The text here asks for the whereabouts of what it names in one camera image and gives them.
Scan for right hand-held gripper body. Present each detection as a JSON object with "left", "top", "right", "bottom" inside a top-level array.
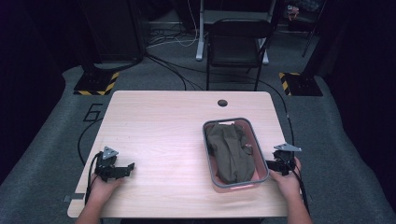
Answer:
[{"left": 273, "top": 142, "right": 303, "bottom": 177}]

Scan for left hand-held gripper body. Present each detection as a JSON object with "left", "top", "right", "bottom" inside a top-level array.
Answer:
[{"left": 94, "top": 146, "right": 125, "bottom": 183}]

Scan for pink basket with grey rim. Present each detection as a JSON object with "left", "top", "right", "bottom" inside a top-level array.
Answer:
[{"left": 202, "top": 117, "right": 271, "bottom": 194}]

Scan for olive green cloth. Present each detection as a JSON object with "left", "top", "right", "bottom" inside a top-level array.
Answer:
[{"left": 204, "top": 121, "right": 257, "bottom": 185}]

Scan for person's left hand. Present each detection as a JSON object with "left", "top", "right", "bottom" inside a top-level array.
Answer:
[{"left": 89, "top": 173, "right": 124, "bottom": 203}]

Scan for person's right hand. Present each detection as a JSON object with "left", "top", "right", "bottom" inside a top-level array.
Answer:
[{"left": 268, "top": 156, "right": 303, "bottom": 201}]

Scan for grey tape strip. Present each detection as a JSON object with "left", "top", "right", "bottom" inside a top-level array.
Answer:
[{"left": 63, "top": 192, "right": 86, "bottom": 203}]

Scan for black stand base hazard tape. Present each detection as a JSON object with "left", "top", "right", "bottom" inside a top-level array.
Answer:
[
  {"left": 73, "top": 71, "right": 120, "bottom": 96},
  {"left": 277, "top": 72, "right": 324, "bottom": 97}
]

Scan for black stand pole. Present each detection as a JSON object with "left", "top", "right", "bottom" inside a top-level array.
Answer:
[
  {"left": 77, "top": 0, "right": 100, "bottom": 76},
  {"left": 302, "top": 0, "right": 342, "bottom": 77}
]

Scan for black folding chair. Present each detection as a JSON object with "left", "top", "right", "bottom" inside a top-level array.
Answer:
[{"left": 205, "top": 18, "right": 273, "bottom": 91}]

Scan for black cabinet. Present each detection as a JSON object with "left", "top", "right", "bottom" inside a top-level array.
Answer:
[{"left": 78, "top": 0, "right": 148, "bottom": 63}]

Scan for left hand-held gripper cable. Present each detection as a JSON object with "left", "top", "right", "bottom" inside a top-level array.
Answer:
[{"left": 84, "top": 151, "right": 104, "bottom": 206}]

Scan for hand-held gripper cable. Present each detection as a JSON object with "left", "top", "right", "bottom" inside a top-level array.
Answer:
[
  {"left": 84, "top": 151, "right": 104, "bottom": 206},
  {"left": 278, "top": 154, "right": 311, "bottom": 217}
]

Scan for right hand-held gripper cable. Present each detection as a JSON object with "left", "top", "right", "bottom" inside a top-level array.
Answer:
[{"left": 278, "top": 154, "right": 311, "bottom": 217}]

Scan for black floor cable loop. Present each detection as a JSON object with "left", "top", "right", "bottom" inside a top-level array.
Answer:
[{"left": 77, "top": 117, "right": 105, "bottom": 166}]

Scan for white floor cables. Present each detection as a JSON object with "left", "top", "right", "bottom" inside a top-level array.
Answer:
[{"left": 146, "top": 0, "right": 200, "bottom": 49}]

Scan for white desk frame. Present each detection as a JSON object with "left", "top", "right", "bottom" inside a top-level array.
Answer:
[{"left": 194, "top": 0, "right": 278, "bottom": 65}]

